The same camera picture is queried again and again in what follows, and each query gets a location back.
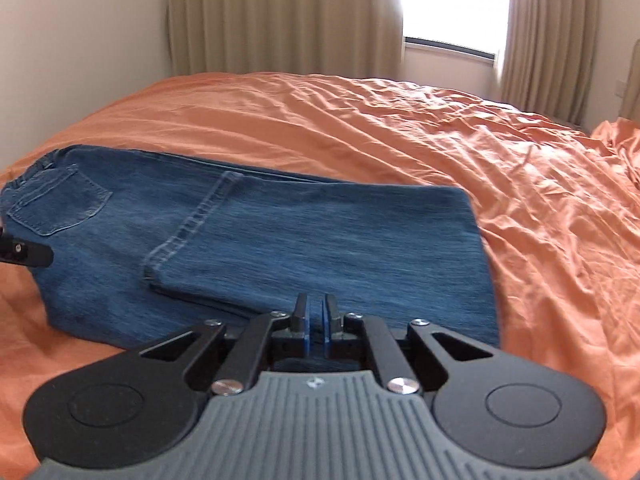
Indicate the wide beige curtain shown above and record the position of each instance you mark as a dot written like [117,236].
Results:
[280,15]

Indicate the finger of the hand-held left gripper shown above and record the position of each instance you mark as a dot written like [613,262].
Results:
[27,252]

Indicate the narrow beige curtain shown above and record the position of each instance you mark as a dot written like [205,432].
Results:
[550,30]

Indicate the orange bed sheet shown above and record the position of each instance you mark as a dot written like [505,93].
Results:
[350,125]

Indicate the beige bed headboard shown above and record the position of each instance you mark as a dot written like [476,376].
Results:
[632,80]

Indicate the crumpled orange duvet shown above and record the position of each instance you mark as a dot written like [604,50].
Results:
[620,145]

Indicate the window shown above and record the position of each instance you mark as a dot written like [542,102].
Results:
[455,0]

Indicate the blue denim pants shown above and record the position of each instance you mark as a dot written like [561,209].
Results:
[300,240]

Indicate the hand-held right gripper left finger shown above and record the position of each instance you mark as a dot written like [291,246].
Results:
[305,334]

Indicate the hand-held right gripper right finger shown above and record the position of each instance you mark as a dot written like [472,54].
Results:
[325,334]

